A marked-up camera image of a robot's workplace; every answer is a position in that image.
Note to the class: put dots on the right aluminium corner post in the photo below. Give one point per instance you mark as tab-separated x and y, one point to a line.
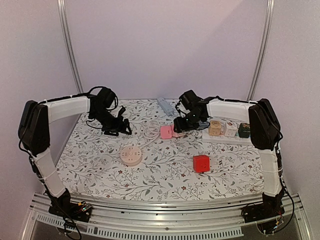
262	49

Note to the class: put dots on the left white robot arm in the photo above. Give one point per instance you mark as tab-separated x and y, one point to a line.
35	140

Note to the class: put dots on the aluminium front rail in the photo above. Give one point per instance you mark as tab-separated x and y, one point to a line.
215	219

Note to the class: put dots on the light pink cube socket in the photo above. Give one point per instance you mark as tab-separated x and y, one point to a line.
177	135

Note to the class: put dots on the round pink power socket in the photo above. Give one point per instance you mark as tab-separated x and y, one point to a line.
131	155

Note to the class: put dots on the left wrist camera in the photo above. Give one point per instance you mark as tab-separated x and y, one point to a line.
121	111

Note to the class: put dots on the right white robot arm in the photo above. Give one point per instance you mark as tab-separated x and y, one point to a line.
261	125

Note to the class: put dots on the white floral cube socket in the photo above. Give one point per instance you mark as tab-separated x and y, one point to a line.
230	129

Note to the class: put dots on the dark green cube socket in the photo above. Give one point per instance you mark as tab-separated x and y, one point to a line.
244	130

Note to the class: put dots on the red cube socket adapter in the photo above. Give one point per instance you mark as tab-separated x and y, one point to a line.
201	163

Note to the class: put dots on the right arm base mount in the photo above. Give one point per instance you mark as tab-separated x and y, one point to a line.
268	219

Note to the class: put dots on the beige cube socket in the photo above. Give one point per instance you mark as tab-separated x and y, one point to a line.
215	128

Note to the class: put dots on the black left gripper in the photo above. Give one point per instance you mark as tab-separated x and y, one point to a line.
118	127

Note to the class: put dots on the white power strip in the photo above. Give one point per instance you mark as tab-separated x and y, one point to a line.
225	140

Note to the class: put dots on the aluminium corner post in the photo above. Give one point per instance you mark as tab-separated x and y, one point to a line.
262	49
62	11

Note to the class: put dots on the pink plug adapter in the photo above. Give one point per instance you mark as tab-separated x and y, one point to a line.
166	132

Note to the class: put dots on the light blue power strip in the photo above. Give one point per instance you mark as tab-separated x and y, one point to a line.
165	106

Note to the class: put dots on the floral patterned table mat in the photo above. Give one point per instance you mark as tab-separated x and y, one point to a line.
90	163

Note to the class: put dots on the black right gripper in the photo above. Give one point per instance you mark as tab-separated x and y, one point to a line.
180	124

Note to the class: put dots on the left aluminium corner post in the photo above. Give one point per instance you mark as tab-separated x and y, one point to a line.
62	11

